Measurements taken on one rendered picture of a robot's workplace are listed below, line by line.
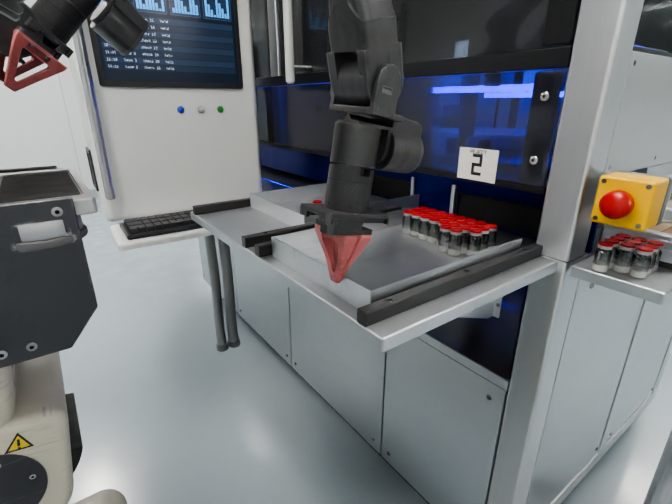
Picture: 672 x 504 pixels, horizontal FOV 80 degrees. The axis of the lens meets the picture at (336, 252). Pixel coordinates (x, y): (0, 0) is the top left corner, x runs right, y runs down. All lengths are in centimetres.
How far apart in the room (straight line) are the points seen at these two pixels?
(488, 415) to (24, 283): 86
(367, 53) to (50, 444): 57
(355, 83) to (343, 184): 11
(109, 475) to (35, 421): 107
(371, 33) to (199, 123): 94
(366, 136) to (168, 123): 92
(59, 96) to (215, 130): 456
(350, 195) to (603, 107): 41
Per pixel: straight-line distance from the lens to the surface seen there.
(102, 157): 124
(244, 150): 140
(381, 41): 48
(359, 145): 48
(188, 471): 156
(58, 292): 50
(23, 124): 584
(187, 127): 134
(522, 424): 95
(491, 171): 80
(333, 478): 147
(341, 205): 49
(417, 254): 71
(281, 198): 108
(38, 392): 63
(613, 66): 73
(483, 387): 96
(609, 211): 69
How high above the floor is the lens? 113
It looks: 21 degrees down
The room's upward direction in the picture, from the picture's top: straight up
